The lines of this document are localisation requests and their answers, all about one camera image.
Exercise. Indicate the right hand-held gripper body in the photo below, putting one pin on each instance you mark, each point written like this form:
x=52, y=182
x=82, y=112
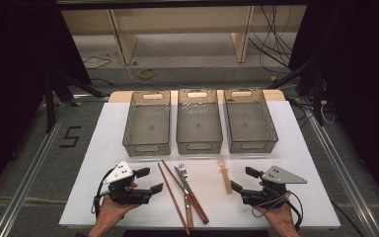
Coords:
x=269, y=196

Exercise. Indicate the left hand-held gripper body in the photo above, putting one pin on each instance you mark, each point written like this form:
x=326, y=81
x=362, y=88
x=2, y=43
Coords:
x=125, y=194

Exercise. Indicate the grey translucent plastic bin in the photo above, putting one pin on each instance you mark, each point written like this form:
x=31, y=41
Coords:
x=148, y=125
x=248, y=123
x=199, y=125

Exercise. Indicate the person's left hand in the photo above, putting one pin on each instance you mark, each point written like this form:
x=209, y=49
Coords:
x=113, y=210

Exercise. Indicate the person's right hand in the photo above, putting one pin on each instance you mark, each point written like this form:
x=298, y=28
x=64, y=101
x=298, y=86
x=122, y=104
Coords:
x=279, y=215

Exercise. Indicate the white table sheet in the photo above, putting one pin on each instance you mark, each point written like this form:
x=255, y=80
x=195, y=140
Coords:
x=210, y=205

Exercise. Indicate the yellow floor tape piece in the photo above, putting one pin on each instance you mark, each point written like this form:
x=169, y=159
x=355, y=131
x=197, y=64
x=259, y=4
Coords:
x=273, y=78
x=78, y=103

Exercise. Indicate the black metal stand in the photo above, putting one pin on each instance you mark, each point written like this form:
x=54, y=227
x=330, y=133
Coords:
x=317, y=98

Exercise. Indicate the yellow tape roll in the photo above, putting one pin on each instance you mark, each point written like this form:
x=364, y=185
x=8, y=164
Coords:
x=141, y=73

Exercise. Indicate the black tripod stand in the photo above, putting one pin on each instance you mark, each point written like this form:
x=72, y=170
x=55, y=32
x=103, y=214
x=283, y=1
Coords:
x=49, y=105

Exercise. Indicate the black curtain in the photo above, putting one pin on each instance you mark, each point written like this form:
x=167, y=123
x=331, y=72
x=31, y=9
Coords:
x=368, y=82
x=13, y=65

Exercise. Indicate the light wooden bench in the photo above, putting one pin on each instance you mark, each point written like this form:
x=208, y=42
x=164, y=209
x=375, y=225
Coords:
x=177, y=19

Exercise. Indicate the aluminium floor rail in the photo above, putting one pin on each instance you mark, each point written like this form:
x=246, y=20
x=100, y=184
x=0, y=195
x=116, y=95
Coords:
x=29, y=177
x=342, y=174

